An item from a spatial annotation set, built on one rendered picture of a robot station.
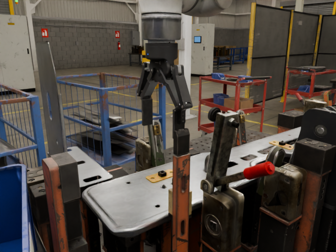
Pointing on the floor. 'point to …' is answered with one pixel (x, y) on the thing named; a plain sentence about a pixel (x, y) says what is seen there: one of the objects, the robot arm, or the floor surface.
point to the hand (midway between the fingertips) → (161, 126)
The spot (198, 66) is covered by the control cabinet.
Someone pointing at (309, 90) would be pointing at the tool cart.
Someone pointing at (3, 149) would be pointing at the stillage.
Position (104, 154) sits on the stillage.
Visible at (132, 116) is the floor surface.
